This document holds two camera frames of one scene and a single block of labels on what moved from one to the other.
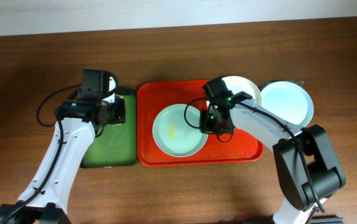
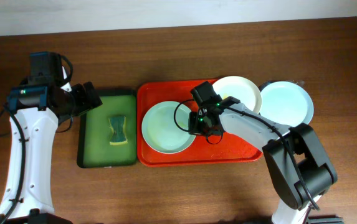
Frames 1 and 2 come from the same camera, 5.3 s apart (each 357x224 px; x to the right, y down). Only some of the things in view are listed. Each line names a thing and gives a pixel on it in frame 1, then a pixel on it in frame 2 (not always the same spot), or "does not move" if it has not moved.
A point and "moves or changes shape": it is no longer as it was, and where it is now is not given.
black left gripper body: [116, 111] to [83, 98]
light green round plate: [173, 135] moves or changes shape
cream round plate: [241, 84] does not move
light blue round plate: [289, 100] does not move
